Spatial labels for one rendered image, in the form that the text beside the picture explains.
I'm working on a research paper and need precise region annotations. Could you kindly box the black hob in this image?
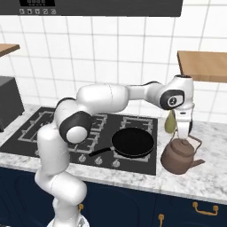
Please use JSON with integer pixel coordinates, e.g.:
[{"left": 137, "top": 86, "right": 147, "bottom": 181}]
[{"left": 0, "top": 106, "right": 159, "bottom": 176}]

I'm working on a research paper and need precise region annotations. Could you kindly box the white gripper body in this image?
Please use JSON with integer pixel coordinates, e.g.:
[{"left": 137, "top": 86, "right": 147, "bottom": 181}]
[{"left": 176, "top": 117, "right": 192, "bottom": 140}]

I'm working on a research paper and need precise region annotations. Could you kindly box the olive green pear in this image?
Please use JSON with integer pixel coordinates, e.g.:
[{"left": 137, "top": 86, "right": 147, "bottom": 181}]
[{"left": 164, "top": 109, "right": 177, "bottom": 135}]

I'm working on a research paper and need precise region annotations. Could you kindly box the brown kettle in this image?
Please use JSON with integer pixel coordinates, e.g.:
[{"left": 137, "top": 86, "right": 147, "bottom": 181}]
[{"left": 160, "top": 134, "right": 207, "bottom": 176}]

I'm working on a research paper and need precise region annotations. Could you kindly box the navy drawer front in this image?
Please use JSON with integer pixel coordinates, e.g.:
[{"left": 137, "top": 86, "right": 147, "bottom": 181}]
[{"left": 154, "top": 193, "right": 227, "bottom": 227}]

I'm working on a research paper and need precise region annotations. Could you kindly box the gold drawer handle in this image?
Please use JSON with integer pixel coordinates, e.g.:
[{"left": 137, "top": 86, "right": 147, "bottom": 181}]
[{"left": 192, "top": 201, "right": 220, "bottom": 217}]

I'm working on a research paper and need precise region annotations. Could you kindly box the navy cupboard door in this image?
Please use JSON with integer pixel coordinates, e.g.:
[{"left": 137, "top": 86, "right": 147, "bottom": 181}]
[
  {"left": 0, "top": 166, "right": 57, "bottom": 227},
  {"left": 77, "top": 180, "right": 158, "bottom": 227}
]

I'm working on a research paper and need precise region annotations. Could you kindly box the black frying pan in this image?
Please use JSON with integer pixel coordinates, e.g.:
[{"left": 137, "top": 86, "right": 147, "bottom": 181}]
[{"left": 88, "top": 127, "right": 156, "bottom": 159}]

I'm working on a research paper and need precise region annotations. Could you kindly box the dark grey box appliance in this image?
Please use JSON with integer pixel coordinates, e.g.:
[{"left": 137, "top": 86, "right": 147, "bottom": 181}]
[{"left": 0, "top": 75, "right": 26, "bottom": 133}]

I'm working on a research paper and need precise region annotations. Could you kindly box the wooden wall shelf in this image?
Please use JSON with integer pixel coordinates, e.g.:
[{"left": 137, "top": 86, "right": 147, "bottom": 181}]
[
  {"left": 0, "top": 43, "right": 21, "bottom": 59},
  {"left": 176, "top": 50, "right": 227, "bottom": 84}
]

